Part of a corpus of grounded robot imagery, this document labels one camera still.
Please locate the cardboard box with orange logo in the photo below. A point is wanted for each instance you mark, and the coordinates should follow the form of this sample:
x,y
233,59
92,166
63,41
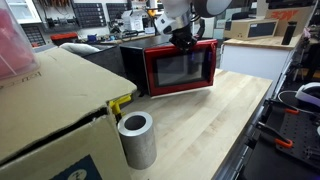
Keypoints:
x,y
300,16

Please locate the white table with wooden top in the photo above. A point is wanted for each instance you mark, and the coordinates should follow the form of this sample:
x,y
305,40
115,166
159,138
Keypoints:
x,y
250,60

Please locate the large cardboard box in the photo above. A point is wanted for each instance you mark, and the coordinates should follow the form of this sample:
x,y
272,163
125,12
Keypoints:
x,y
60,100

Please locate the metal cylinder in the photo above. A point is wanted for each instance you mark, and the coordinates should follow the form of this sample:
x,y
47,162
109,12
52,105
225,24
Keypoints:
x,y
138,143

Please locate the red toolbox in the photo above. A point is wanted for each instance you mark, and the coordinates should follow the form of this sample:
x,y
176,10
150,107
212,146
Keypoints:
x,y
64,37

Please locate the small parts drawer organizer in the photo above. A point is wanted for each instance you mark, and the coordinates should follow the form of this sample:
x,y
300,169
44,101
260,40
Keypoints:
x,y
89,15
33,36
117,10

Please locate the black wall tool rack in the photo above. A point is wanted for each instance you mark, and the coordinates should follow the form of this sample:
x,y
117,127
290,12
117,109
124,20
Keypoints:
x,y
55,2

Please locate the dark grey bin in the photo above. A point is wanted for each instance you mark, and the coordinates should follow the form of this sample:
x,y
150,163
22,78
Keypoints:
x,y
106,61

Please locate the pink clear plastic storage bin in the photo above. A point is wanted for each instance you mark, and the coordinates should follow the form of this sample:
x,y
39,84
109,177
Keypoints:
x,y
15,43

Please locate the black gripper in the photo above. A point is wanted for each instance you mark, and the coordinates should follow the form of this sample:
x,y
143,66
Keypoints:
x,y
182,35

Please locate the black bottle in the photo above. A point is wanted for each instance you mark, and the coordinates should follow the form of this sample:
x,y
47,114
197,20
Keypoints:
x,y
288,33

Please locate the white cloth bundle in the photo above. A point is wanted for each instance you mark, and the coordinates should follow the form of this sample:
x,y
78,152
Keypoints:
x,y
80,49

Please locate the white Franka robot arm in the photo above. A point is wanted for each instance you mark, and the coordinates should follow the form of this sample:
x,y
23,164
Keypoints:
x,y
181,15

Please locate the black red microwave body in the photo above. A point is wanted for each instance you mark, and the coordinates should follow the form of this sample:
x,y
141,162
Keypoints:
x,y
133,63

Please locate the blue tool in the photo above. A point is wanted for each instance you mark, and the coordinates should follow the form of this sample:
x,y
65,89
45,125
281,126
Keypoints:
x,y
92,37

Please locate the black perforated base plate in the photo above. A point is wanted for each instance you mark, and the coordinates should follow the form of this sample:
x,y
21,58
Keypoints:
x,y
300,136

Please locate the yellow black clamp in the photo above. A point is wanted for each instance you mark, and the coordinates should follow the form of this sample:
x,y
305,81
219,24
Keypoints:
x,y
118,105

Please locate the black storage rack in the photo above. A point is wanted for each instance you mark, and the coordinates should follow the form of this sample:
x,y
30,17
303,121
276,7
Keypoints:
x,y
308,43

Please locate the white device box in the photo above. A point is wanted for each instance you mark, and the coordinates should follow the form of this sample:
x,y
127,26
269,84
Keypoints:
x,y
133,20

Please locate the white glass door cabinet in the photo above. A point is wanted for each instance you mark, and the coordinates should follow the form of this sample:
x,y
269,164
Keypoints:
x,y
23,11

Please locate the cardboard box with dark panel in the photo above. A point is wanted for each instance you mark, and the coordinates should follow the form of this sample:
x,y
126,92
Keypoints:
x,y
240,30

